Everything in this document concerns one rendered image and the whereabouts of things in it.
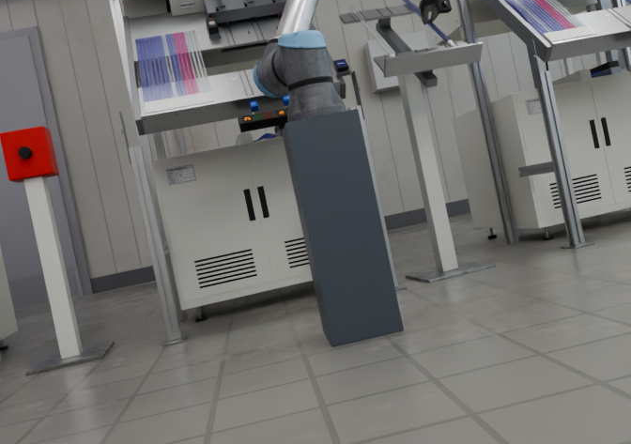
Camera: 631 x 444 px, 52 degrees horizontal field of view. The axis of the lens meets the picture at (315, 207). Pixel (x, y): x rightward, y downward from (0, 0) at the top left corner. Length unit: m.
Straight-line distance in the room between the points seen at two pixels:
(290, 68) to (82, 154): 3.99
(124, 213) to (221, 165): 3.03
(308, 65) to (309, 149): 0.21
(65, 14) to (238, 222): 3.62
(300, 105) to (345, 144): 0.15
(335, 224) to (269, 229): 0.91
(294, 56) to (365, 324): 0.68
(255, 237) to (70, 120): 3.34
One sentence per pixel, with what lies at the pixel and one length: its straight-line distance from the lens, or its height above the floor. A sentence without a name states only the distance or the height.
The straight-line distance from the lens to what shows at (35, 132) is 2.32.
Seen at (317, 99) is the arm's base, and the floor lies 0.59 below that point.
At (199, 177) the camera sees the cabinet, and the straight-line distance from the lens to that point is 2.43.
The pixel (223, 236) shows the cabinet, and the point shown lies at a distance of 2.43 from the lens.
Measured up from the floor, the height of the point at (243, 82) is 0.80.
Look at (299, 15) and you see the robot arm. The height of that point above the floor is 0.86.
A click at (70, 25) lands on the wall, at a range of 5.72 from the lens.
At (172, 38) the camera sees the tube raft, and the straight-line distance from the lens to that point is 2.55.
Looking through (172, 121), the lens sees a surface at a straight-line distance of 2.16.
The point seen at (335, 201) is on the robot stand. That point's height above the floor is 0.34.
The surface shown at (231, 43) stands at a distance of 2.49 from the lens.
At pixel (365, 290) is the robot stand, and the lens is 1.58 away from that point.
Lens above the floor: 0.35
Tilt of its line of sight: level
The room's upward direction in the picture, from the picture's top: 12 degrees counter-clockwise
